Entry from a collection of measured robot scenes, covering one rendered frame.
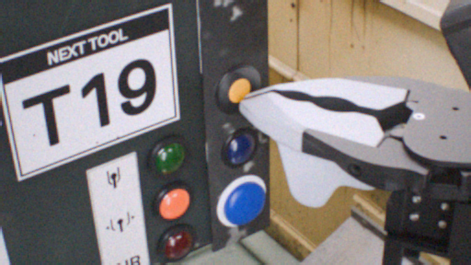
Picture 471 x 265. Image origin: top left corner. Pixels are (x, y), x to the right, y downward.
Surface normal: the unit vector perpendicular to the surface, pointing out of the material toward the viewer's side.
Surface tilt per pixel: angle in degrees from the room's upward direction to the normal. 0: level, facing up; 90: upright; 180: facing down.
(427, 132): 0
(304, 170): 90
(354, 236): 25
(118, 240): 90
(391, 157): 0
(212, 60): 90
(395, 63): 90
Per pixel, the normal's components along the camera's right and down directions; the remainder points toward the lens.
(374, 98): -0.03, -0.83
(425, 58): -0.82, 0.33
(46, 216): 0.57, 0.44
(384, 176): -0.32, 0.53
